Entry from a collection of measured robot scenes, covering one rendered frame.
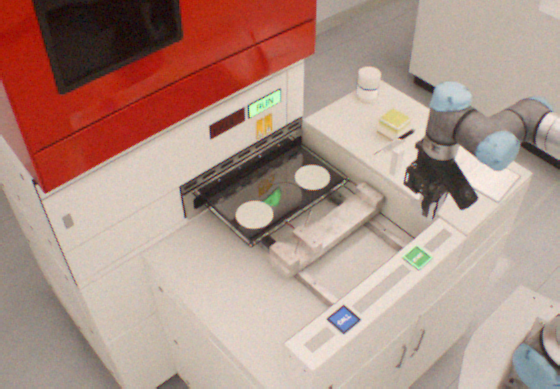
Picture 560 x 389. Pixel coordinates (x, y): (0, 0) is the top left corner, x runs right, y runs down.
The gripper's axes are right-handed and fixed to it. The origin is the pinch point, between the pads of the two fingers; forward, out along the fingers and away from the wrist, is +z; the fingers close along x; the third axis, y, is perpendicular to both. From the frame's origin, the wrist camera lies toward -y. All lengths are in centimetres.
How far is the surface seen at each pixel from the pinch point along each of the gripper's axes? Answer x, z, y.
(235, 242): 23, 29, 44
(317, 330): 32.2, 14.7, 2.7
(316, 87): -127, 111, 161
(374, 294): 15.5, 15.1, 0.9
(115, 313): 59, 47, 59
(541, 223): -134, 111, 7
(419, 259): 0.2, 14.2, -0.1
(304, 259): 16.2, 22.7, 23.8
